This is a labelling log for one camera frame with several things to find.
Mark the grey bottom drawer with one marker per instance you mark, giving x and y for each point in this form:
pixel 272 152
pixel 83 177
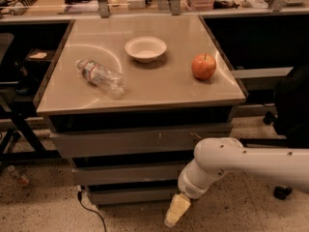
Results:
pixel 135 195

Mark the white paper bowl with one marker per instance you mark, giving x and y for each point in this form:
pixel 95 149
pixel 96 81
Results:
pixel 145 49

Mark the small bottle on floor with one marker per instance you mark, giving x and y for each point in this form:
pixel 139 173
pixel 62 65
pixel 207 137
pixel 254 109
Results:
pixel 20 178

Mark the grey drawer cabinet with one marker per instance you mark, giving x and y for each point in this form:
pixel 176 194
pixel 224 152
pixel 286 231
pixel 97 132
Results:
pixel 164 93

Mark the grey drawer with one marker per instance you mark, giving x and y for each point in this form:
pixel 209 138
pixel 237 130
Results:
pixel 135 195
pixel 97 143
pixel 133 173

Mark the clear plastic water bottle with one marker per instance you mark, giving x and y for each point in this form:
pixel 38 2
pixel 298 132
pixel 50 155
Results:
pixel 111 82

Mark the black office chair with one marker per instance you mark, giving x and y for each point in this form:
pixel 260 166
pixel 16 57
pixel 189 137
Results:
pixel 289 113

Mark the grey top drawer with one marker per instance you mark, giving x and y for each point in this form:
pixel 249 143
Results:
pixel 97 143

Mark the foam gripper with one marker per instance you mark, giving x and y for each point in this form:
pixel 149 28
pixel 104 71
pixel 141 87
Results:
pixel 190 187

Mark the black desk frame left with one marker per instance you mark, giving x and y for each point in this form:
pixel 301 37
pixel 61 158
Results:
pixel 17 105

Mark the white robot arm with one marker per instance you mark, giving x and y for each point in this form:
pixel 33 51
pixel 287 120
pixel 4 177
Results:
pixel 214 158

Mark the red apple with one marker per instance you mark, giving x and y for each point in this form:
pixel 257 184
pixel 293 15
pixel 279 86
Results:
pixel 203 66

